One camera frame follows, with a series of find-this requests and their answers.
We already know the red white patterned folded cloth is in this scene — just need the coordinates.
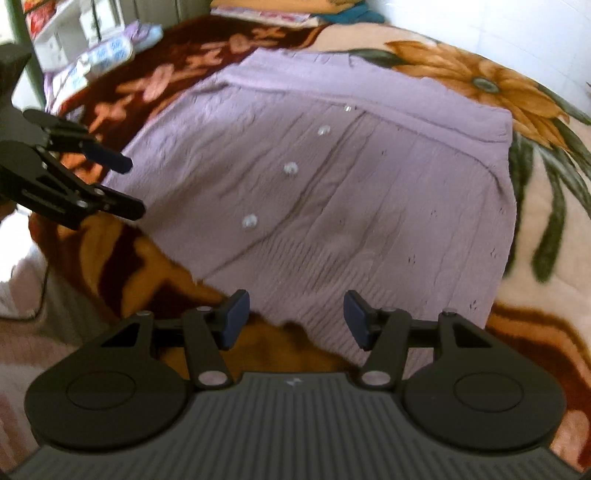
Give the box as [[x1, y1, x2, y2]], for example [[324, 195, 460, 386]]
[[211, 6, 322, 28]]

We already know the white blue tablet blister pack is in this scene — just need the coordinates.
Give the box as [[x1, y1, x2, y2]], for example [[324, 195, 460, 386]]
[[43, 35, 134, 101]]

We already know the lilac knitted cardigan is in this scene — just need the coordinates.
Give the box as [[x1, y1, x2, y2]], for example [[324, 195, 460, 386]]
[[105, 49, 516, 364]]

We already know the white shelf unit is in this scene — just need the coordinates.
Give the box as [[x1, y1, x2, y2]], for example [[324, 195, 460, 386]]
[[21, 0, 125, 73]]

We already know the floral fleece bed blanket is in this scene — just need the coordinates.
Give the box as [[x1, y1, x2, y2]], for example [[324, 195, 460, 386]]
[[1, 17, 590, 479]]

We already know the orange folded cloth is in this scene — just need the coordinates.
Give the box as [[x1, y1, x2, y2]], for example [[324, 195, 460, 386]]
[[211, 0, 360, 14]]

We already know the teal folded cloth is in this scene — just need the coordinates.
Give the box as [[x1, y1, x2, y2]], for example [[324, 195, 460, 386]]
[[318, 1, 386, 25]]

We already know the lilac and blue cloth bundle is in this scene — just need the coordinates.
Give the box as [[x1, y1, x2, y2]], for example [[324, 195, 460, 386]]
[[123, 20, 163, 53]]

